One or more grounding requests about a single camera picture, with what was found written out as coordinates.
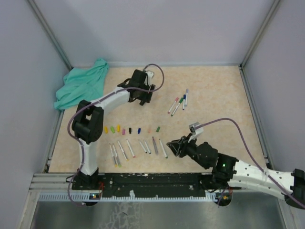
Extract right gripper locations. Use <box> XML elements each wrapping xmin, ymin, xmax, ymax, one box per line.
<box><xmin>167</xmin><ymin>133</ymin><xmax>209</xmax><ymax>169</ymax></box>

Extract purple cap pen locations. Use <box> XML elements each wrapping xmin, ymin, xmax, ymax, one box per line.
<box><xmin>152</xmin><ymin>136</ymin><xmax>159</xmax><ymax>155</ymax></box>

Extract yellow cap marker pen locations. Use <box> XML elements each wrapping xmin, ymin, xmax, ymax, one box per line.
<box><xmin>117</xmin><ymin>140</ymin><xmax>129</xmax><ymax>161</ymax></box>

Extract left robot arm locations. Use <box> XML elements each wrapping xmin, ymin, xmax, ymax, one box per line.
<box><xmin>71</xmin><ymin>69</ymin><xmax>155</xmax><ymax>189</ymax></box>

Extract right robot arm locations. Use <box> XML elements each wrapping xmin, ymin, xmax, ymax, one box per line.
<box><xmin>166</xmin><ymin>136</ymin><xmax>305</xmax><ymax>209</ymax></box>

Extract green cap pen right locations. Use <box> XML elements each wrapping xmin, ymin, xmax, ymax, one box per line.
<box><xmin>171</xmin><ymin>97</ymin><xmax>183</xmax><ymax>117</ymax></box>

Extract lilac cap pen right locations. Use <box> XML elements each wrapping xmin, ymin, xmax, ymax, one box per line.
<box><xmin>184</xmin><ymin>89</ymin><xmax>189</xmax><ymax>107</ymax></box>

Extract teal cloth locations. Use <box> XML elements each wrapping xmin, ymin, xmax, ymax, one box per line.
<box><xmin>54</xmin><ymin>59</ymin><xmax>110</xmax><ymax>110</ymax></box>

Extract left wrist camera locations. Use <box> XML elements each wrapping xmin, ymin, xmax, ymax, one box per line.
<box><xmin>144</xmin><ymin>70</ymin><xmax>154</xmax><ymax>86</ymax></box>

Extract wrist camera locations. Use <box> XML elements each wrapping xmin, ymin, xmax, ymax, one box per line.
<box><xmin>144</xmin><ymin>70</ymin><xmax>154</xmax><ymax>86</ymax></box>
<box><xmin>189</xmin><ymin>122</ymin><xmax>203</xmax><ymax>141</ymax></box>

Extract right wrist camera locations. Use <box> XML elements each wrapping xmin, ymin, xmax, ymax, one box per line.
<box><xmin>189</xmin><ymin>122</ymin><xmax>203</xmax><ymax>141</ymax></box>

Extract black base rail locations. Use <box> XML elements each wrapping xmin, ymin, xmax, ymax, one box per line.
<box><xmin>72</xmin><ymin>173</ymin><xmax>228</xmax><ymax>198</ymax></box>

